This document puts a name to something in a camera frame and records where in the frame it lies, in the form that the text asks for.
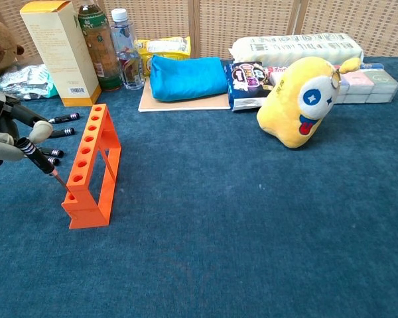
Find rattan folding screen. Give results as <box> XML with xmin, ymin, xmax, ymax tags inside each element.
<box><xmin>0</xmin><ymin>0</ymin><xmax>398</xmax><ymax>66</ymax></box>

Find orange tool rack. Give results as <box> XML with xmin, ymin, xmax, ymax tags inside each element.
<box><xmin>61</xmin><ymin>103</ymin><xmax>122</xmax><ymax>231</ymax></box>

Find beige flat board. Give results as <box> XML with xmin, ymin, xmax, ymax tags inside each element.
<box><xmin>138</xmin><ymin>78</ymin><xmax>232</xmax><ymax>113</ymax></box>

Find blue cloth pouch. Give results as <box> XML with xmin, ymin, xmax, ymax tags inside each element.
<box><xmin>149</xmin><ymin>54</ymin><xmax>229</xmax><ymax>102</ymax></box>

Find plastic food wrap box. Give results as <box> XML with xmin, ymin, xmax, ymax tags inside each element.
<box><xmin>264</xmin><ymin>62</ymin><xmax>385</xmax><ymax>84</ymax></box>

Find yellow snack bag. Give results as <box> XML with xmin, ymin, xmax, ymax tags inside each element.
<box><xmin>137</xmin><ymin>36</ymin><xmax>192</xmax><ymax>77</ymax></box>

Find yellow plush toy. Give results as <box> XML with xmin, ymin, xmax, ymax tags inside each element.
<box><xmin>256</xmin><ymin>56</ymin><xmax>362</xmax><ymax>149</ymax></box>

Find blue carpet table cover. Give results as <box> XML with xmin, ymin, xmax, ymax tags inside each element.
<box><xmin>0</xmin><ymin>56</ymin><xmax>398</xmax><ymax>318</ymax></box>

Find tall yellow cardboard box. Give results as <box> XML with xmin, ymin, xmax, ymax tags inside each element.
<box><xmin>19</xmin><ymin>0</ymin><xmax>102</xmax><ymax>107</ymax></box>

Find wet wipes pack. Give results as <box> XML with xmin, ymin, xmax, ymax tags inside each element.
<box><xmin>0</xmin><ymin>64</ymin><xmax>59</xmax><ymax>102</ymax></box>

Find pastel tissue packs bundle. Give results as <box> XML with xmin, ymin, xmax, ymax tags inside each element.
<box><xmin>331</xmin><ymin>70</ymin><xmax>398</xmax><ymax>105</ymax></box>

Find clear water bottle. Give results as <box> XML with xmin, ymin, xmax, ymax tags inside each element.
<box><xmin>110</xmin><ymin>8</ymin><xmax>145</xmax><ymax>90</ymax></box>

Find white toilet paper pack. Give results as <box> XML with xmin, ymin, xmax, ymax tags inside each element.
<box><xmin>228</xmin><ymin>32</ymin><xmax>365</xmax><ymax>69</ymax></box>

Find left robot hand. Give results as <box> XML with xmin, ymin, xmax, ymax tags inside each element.
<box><xmin>0</xmin><ymin>87</ymin><xmax>54</xmax><ymax>169</ymax></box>

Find dark snack bag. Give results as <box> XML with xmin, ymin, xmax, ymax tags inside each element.
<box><xmin>224</xmin><ymin>61</ymin><xmax>273</xmax><ymax>113</ymax></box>

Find green tea bottle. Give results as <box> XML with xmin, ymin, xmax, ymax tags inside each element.
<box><xmin>78</xmin><ymin>0</ymin><xmax>123</xmax><ymax>92</ymax></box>

